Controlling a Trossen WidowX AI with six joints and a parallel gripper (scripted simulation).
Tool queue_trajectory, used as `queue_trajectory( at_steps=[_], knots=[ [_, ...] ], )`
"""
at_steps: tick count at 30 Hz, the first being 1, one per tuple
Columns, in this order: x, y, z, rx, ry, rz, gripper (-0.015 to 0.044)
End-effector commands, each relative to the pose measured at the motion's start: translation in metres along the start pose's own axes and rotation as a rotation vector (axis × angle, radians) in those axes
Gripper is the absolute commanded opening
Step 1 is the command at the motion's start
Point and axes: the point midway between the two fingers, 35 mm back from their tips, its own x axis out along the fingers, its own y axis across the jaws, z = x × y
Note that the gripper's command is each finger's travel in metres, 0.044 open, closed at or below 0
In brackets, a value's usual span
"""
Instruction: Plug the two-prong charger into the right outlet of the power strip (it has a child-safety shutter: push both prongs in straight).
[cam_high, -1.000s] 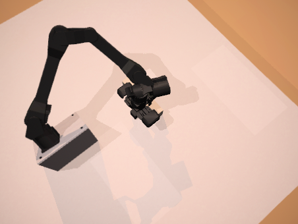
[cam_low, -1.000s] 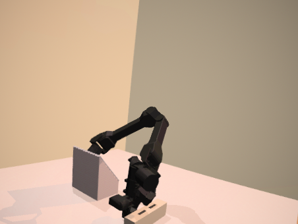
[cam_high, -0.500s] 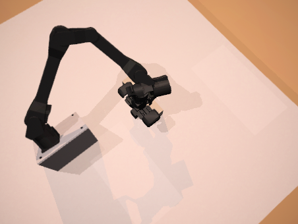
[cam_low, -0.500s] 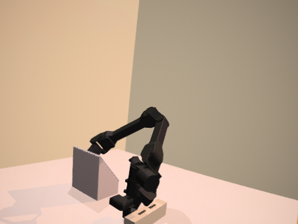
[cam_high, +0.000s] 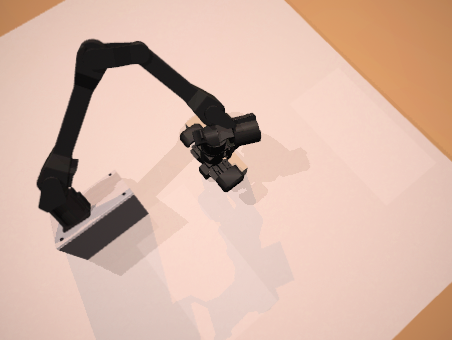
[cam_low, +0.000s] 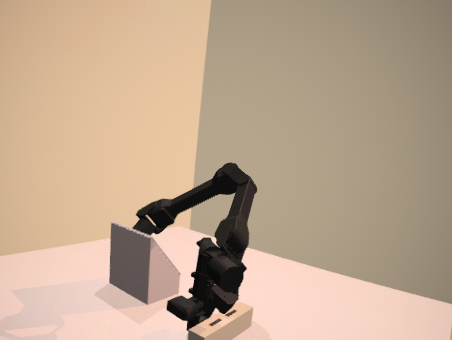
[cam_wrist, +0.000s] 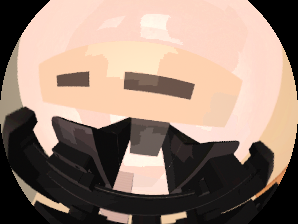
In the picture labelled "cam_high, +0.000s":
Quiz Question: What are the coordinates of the dark grey two-prong plug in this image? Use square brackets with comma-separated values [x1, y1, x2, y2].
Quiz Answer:
[199, 163, 213, 180]

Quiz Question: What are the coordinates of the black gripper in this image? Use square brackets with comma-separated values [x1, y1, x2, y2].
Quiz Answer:
[180, 123, 244, 192]

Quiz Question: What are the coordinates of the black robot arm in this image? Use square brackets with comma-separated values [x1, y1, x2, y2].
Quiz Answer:
[36, 38, 261, 233]

